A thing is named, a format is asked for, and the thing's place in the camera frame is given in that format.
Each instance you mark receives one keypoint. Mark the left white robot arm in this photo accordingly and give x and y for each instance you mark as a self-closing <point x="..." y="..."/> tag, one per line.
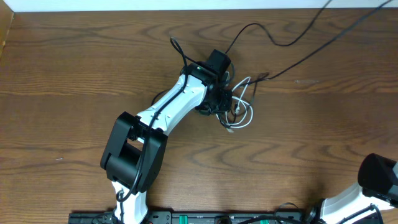
<point x="136" y="146"/>

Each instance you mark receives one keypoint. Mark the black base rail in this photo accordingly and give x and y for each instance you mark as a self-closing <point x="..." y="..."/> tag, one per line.
<point x="148" y="216"/>

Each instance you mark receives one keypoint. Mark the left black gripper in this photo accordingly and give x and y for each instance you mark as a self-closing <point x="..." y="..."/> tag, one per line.
<point x="218" y="104"/>

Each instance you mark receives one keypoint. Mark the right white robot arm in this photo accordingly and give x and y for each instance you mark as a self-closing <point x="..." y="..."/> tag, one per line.
<point x="375" y="190"/>

